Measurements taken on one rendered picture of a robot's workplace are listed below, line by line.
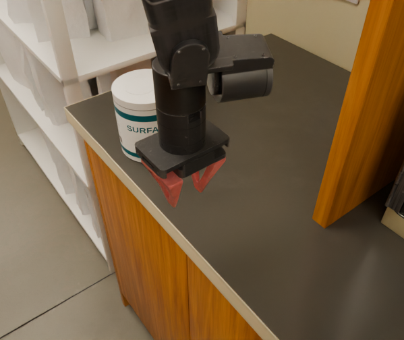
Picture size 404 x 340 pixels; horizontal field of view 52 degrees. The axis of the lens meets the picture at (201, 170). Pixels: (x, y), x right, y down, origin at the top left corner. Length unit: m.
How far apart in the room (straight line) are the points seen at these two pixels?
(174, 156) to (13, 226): 1.72
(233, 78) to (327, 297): 0.38
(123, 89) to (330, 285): 0.50
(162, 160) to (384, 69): 0.31
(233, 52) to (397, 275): 0.47
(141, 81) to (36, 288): 1.25
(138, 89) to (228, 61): 0.41
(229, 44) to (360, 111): 0.24
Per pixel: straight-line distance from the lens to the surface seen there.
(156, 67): 0.45
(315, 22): 1.33
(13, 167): 2.48
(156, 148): 0.50
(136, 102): 0.78
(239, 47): 0.45
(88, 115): 1.04
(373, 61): 0.58
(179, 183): 0.50
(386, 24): 0.56
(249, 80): 0.46
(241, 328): 0.81
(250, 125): 0.97
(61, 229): 2.07
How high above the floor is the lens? 1.51
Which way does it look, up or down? 42 degrees down
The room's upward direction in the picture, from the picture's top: straight up
